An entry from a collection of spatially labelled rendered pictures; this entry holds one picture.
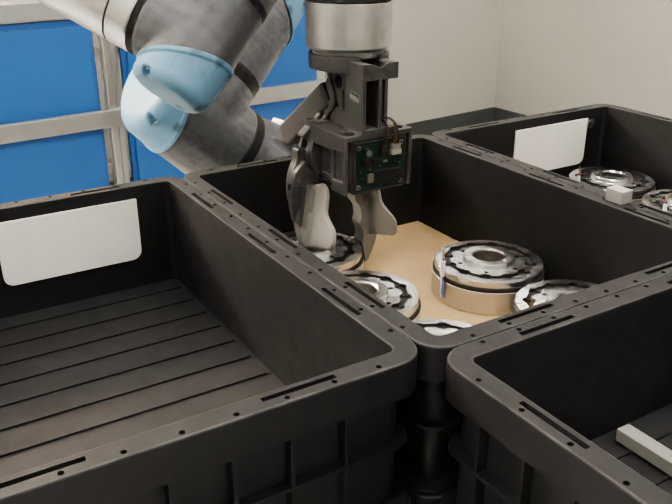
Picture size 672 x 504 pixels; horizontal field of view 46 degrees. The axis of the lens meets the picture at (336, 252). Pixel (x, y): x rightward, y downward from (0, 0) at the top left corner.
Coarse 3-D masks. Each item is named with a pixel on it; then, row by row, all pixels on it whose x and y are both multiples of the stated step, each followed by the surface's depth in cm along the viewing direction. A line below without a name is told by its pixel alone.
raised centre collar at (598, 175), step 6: (594, 174) 97; (600, 174) 98; (606, 174) 99; (612, 174) 99; (618, 174) 98; (624, 174) 98; (630, 174) 97; (600, 180) 96; (606, 180) 96; (612, 180) 95; (618, 180) 95; (624, 180) 95; (630, 180) 96
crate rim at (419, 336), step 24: (432, 144) 88; (456, 144) 87; (216, 168) 78; (240, 168) 79; (264, 168) 80; (504, 168) 79; (216, 192) 72; (576, 192) 72; (240, 216) 66; (624, 216) 67; (648, 216) 66; (288, 240) 61; (312, 264) 57; (360, 288) 53; (600, 288) 53; (624, 288) 53; (384, 312) 50; (528, 312) 51; (552, 312) 50; (408, 336) 47; (432, 336) 47; (456, 336) 47; (480, 336) 47; (432, 360) 47
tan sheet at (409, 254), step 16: (416, 224) 92; (384, 240) 88; (400, 240) 88; (416, 240) 88; (432, 240) 88; (448, 240) 88; (384, 256) 83; (400, 256) 83; (416, 256) 83; (432, 256) 83; (384, 272) 80; (400, 272) 80; (416, 272) 80; (416, 288) 76; (432, 304) 73; (464, 320) 70; (480, 320) 70
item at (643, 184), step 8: (584, 168) 101; (592, 168) 102; (600, 168) 101; (608, 168) 102; (616, 168) 101; (576, 176) 98; (584, 176) 98; (640, 176) 99; (648, 176) 98; (592, 184) 96; (600, 184) 95; (608, 184) 95; (616, 184) 95; (624, 184) 95; (632, 184) 95; (640, 184) 96; (648, 184) 95; (640, 192) 93
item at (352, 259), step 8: (288, 232) 81; (336, 232) 81; (336, 240) 79; (344, 240) 80; (352, 240) 79; (336, 248) 77; (344, 248) 77; (352, 248) 78; (360, 248) 77; (328, 256) 75; (336, 256) 75; (344, 256) 76; (352, 256) 75; (360, 256) 76; (336, 264) 74; (344, 264) 74; (352, 264) 75
